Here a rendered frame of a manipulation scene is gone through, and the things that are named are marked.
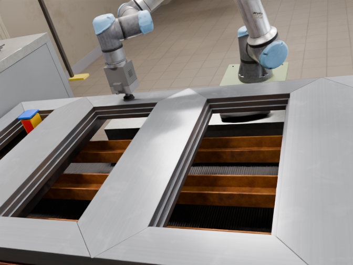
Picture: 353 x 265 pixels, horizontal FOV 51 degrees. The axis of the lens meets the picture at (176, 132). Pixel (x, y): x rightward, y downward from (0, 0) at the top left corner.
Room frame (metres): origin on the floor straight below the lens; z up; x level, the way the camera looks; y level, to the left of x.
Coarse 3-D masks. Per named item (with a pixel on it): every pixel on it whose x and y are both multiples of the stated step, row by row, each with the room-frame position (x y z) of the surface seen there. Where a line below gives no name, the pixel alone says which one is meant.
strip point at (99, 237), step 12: (84, 228) 0.63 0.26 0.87; (96, 228) 0.62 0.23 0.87; (108, 228) 0.61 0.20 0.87; (120, 228) 0.60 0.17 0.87; (132, 228) 0.59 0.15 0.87; (144, 228) 0.58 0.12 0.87; (84, 240) 0.59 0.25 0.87; (96, 240) 0.58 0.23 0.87; (108, 240) 0.57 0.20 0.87; (120, 240) 0.57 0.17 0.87; (96, 252) 0.55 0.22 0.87
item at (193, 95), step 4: (188, 92) 1.18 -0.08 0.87; (192, 92) 1.17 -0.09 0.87; (172, 96) 1.18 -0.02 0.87; (176, 96) 1.17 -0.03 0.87; (180, 96) 1.16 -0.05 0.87; (184, 96) 1.15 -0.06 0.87; (188, 96) 1.15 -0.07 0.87; (192, 96) 1.14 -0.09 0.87; (196, 96) 1.13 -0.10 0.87; (200, 96) 1.12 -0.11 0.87; (160, 100) 1.17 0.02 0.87; (164, 100) 1.16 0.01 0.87; (168, 100) 1.16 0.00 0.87; (172, 100) 1.15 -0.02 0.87; (176, 100) 1.14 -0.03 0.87
